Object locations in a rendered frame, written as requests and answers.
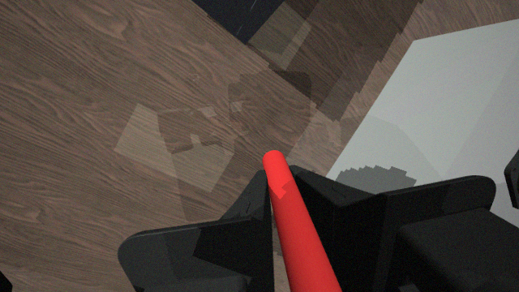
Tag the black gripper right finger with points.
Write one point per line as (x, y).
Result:
(357, 229)

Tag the red peg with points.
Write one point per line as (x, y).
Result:
(306, 262)

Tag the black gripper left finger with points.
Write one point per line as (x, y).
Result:
(239, 243)

